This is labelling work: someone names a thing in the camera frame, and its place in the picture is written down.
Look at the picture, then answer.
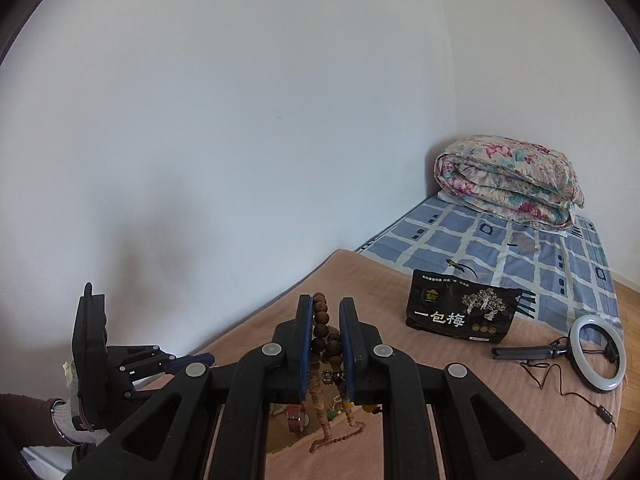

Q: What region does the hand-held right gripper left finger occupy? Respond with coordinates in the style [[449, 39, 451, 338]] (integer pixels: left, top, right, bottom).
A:
[[70, 294, 316, 480]]

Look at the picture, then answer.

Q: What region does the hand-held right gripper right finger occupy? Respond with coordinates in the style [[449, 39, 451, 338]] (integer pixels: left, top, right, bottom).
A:
[[339, 297, 581, 480]]

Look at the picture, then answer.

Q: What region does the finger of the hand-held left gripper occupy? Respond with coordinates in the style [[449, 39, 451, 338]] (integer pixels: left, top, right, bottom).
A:
[[106, 344, 216, 387]]

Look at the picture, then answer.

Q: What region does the brown wooden bead necklace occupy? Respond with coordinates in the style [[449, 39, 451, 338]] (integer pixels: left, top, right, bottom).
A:
[[309, 291, 367, 456]]

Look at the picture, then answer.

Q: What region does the cardboard box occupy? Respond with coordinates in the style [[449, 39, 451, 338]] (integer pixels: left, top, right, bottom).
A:
[[265, 402, 321, 459]]

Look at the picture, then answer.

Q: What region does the person's left forearm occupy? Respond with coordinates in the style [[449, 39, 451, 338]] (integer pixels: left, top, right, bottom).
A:
[[0, 393, 67, 450]]

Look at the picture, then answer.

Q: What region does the person's left hand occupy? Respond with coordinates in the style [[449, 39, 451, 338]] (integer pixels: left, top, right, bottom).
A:
[[50, 360, 110, 447]]

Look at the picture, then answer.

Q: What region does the black snack bag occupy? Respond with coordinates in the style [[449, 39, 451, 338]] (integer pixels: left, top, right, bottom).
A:
[[404, 269, 524, 344]]

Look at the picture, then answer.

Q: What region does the blue checked bed sheet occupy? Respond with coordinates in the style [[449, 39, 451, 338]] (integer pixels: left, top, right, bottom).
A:
[[354, 195, 626, 334]]

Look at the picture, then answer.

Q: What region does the black hair claw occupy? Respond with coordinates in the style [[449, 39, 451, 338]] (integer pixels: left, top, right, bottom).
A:
[[514, 289, 537, 319]]

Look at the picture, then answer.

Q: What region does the folded floral quilt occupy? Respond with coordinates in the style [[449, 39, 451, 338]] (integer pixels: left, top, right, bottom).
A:
[[434, 134, 586, 234]]

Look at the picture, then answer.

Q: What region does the black ring light stand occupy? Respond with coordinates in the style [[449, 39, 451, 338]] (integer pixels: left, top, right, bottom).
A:
[[491, 337, 574, 363]]

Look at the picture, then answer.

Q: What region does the white ring light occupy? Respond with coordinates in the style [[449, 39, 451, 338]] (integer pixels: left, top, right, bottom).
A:
[[570, 315, 627, 394]]

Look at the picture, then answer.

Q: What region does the black ring light cable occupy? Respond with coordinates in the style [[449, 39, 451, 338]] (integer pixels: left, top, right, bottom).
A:
[[520, 360, 619, 431]]

